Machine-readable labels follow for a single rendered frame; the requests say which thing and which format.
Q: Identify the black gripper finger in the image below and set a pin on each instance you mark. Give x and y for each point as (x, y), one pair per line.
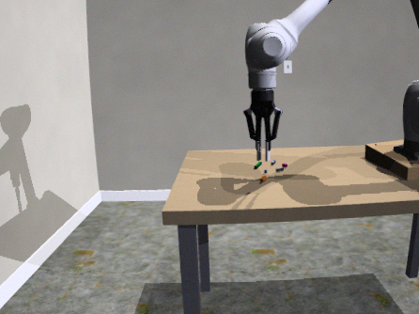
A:
(254, 135)
(269, 138)

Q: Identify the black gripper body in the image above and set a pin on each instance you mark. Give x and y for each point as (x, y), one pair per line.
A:
(257, 98)

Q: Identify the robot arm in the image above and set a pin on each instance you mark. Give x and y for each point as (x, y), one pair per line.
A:
(271, 46)

